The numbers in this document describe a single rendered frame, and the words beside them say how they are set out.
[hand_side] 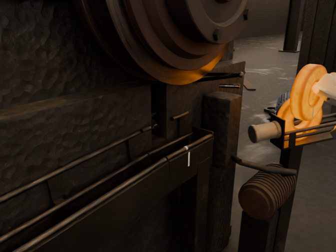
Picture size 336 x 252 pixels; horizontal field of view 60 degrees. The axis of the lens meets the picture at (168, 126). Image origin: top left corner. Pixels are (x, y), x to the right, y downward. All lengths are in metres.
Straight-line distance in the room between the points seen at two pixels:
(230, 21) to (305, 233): 1.28
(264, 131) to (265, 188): 0.18
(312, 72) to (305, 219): 1.09
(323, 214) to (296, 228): 0.23
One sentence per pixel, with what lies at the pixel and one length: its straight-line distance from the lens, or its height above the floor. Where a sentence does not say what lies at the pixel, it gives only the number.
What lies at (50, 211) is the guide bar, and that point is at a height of 0.68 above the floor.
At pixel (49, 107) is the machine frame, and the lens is 0.59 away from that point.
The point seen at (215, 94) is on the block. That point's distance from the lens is 0.92.
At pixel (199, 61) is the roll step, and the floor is 0.93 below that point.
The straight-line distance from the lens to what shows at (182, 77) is 0.67.
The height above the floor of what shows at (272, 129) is 0.69.
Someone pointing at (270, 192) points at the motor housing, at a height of 0.52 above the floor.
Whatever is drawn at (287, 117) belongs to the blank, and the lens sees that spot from 1.02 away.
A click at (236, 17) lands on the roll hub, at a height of 1.03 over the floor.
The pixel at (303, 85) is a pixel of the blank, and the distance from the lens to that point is 0.84.
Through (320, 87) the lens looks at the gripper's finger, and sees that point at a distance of 0.88.
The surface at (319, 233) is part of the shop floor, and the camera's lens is 1.74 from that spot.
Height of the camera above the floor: 1.03
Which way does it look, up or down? 21 degrees down
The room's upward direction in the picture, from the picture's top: straight up
